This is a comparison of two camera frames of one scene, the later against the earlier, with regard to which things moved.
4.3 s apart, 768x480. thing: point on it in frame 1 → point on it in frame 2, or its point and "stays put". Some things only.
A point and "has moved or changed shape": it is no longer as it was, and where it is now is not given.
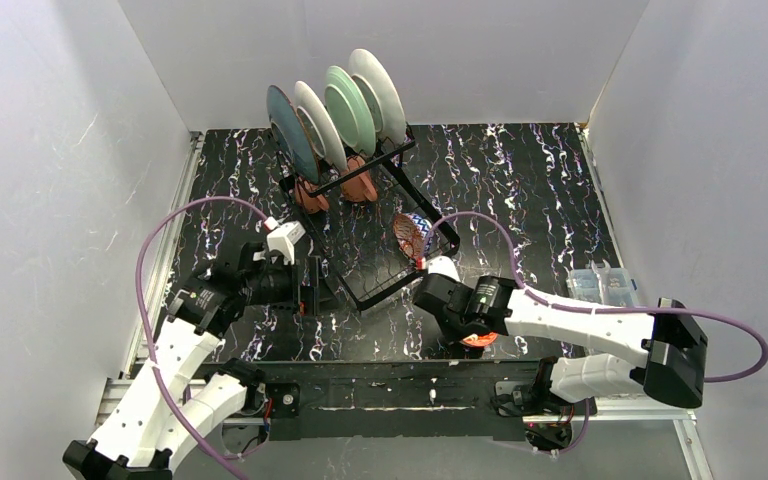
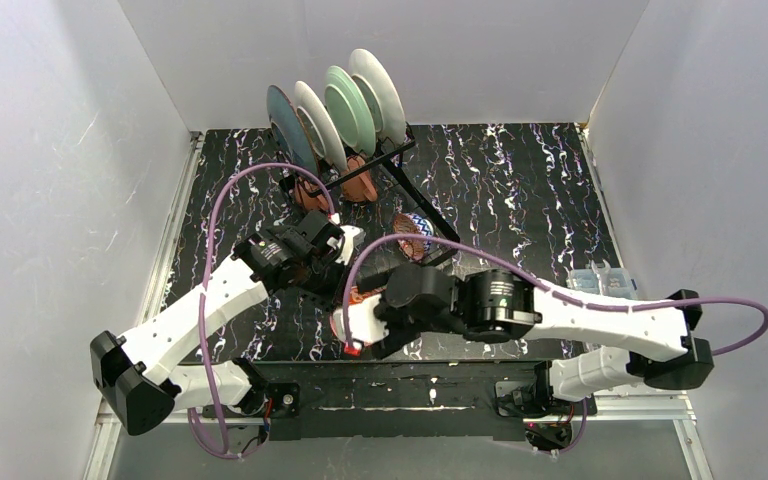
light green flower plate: (349, 112) stays put
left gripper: (308, 287) → (321, 234)
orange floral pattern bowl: (476, 340) has moved or changed shape
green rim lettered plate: (319, 127) stays put
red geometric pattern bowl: (411, 231) stays put
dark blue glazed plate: (291, 134) stays put
